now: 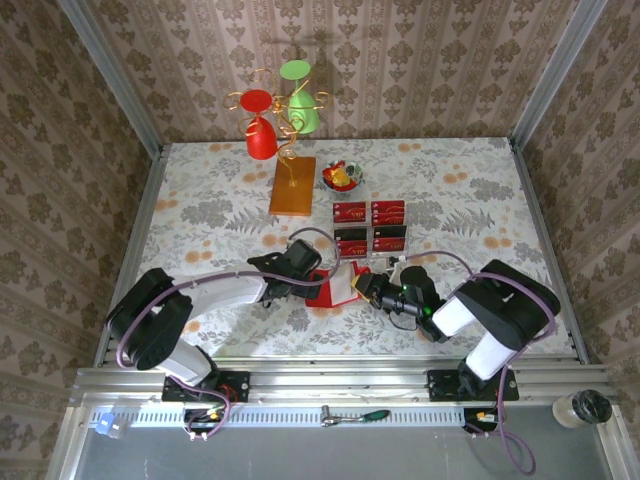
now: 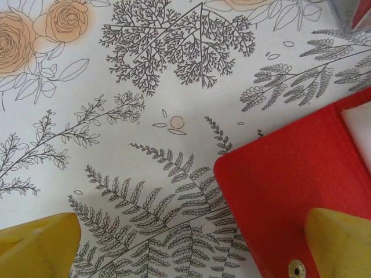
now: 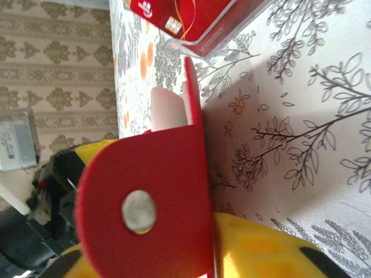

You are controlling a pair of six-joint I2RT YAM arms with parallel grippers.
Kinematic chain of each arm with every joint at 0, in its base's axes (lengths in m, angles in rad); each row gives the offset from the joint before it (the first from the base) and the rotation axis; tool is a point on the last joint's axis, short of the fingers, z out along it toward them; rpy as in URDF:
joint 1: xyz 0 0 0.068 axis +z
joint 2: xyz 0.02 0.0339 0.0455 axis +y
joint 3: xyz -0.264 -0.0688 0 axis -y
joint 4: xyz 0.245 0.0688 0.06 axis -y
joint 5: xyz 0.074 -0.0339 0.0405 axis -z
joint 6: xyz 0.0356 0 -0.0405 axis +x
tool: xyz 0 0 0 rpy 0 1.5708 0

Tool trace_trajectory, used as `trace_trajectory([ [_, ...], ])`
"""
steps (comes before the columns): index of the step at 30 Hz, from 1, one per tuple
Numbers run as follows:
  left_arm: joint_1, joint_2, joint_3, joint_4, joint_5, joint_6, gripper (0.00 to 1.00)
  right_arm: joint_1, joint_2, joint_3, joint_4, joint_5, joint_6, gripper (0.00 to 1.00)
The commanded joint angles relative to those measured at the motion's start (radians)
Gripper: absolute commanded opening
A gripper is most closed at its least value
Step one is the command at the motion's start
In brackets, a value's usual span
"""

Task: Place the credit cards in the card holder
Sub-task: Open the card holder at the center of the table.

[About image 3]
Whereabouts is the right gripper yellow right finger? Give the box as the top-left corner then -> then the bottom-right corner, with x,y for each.
213,212 -> 354,278

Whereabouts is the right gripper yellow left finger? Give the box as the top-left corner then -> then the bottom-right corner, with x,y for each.
40,244 -> 99,278

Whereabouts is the red VIP card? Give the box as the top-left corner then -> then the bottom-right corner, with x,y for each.
124,0 -> 237,44

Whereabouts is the grey metal block with label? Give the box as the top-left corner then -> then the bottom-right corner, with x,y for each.
0,112 -> 39,172

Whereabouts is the floral patterned table cover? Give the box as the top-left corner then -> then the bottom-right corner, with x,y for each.
108,0 -> 371,278

